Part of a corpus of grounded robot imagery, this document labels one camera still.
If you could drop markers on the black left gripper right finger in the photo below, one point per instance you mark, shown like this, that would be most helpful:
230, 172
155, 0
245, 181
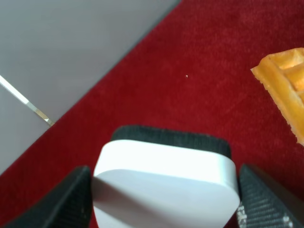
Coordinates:
265, 203

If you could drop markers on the orange toy waffle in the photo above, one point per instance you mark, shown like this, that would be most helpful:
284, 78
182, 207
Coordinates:
282, 75

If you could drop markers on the black white board eraser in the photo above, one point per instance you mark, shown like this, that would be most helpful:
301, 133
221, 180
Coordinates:
148, 177

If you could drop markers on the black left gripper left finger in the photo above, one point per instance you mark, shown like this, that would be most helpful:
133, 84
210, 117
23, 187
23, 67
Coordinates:
67, 205

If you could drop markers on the red velvet tablecloth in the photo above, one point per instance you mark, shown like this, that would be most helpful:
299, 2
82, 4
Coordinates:
191, 73

